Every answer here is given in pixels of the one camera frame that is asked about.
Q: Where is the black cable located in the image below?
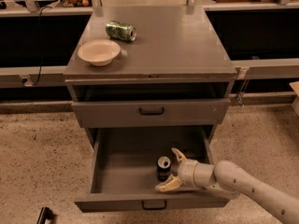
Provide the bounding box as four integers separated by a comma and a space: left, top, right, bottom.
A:
31, 5, 54, 88

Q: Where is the white bowl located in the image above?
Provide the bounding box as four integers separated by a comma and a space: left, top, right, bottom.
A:
78, 39, 121, 66

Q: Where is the black middle drawer handle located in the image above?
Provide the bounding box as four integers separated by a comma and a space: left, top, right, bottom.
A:
141, 200, 167, 211

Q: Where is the metal hook on rail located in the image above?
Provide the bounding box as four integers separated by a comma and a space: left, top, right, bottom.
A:
235, 67, 249, 106

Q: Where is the open grey middle drawer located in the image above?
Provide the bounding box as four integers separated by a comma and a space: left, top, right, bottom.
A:
75, 126, 228, 212

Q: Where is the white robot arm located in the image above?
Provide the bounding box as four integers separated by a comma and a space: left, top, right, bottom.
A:
155, 147, 299, 224

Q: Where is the blue pepsi can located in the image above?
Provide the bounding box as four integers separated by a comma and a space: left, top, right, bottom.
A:
156, 156, 171, 182

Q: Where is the green soda can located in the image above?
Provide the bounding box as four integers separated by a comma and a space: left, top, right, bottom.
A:
106, 21, 136, 42

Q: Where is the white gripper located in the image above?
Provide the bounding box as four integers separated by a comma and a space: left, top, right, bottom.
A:
155, 147, 198, 192

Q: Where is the black top drawer handle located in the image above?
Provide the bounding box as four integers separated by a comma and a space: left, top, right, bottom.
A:
138, 107, 164, 116

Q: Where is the black object on floor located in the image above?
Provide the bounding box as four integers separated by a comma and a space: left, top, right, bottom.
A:
36, 207, 54, 224

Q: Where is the grey drawer cabinet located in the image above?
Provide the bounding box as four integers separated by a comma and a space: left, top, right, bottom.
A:
64, 6, 236, 142

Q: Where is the black drawer handle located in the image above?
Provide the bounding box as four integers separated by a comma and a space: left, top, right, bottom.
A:
138, 107, 164, 116
141, 200, 167, 211

